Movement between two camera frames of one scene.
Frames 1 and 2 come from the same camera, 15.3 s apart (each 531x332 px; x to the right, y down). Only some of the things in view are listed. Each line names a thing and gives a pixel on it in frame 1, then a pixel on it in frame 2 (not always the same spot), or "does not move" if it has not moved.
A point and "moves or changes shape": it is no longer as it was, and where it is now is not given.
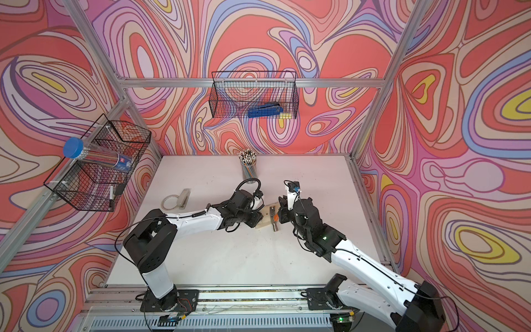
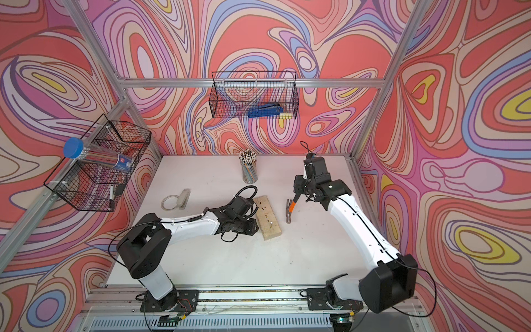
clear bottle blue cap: x=75 y=148 does not move
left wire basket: x=84 y=185 does not move
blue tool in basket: x=265 y=110 does not move
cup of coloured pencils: x=247 y=159 does not move
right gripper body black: x=287 y=216 to x=303 y=186
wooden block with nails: x=266 y=220 moves or changes shape
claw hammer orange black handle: x=274 y=218 moves or changes shape
